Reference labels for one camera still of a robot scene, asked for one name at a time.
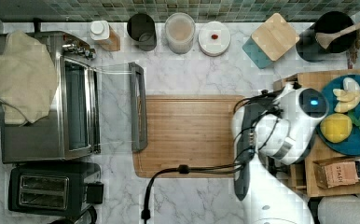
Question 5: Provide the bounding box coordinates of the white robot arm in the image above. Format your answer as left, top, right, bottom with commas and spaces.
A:
231, 83, 328, 224

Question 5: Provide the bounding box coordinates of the bamboo drawer cabinet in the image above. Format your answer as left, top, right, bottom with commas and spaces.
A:
273, 69, 360, 197

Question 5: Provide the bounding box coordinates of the large bamboo cutting board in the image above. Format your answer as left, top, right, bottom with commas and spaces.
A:
132, 95, 242, 178

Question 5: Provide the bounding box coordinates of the white round lid container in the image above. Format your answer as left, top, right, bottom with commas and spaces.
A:
198, 21, 231, 57

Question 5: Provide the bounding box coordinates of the clear jar with pasta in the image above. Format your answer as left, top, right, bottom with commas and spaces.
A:
164, 13, 196, 54

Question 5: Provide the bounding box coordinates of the stainless toaster oven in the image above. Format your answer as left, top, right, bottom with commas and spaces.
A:
0, 31, 147, 163

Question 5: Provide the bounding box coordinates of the dark grey cup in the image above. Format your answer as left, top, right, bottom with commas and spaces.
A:
127, 13, 157, 51

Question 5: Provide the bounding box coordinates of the amber bottle white cap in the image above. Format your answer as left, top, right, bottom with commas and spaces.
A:
90, 21, 120, 51

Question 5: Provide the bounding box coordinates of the teal canister with bamboo lid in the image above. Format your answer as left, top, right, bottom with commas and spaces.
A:
242, 13, 299, 69

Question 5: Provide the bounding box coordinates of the black round pot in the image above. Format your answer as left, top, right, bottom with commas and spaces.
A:
296, 11, 357, 63

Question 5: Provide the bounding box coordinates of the yellow plush lemon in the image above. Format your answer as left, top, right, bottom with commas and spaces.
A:
320, 113, 353, 143

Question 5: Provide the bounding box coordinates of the black slot toaster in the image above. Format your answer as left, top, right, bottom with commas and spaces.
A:
8, 161, 104, 217

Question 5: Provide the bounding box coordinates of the beige cloth on oven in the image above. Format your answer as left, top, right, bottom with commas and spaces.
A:
0, 31, 58, 125

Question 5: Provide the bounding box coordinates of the wooden spoon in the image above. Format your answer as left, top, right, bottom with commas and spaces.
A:
315, 22, 360, 49

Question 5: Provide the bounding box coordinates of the brown Stash tea box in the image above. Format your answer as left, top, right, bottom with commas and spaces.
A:
313, 158, 360, 189

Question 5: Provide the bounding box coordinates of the plush peeled banana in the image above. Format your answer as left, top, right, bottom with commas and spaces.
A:
333, 77, 360, 113

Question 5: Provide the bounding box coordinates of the blue round plate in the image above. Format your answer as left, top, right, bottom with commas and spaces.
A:
317, 75, 360, 156

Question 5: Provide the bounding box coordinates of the green plush leaf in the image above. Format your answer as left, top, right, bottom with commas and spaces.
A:
347, 110, 360, 127

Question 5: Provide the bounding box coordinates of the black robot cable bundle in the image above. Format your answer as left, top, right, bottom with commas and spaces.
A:
140, 89, 286, 224

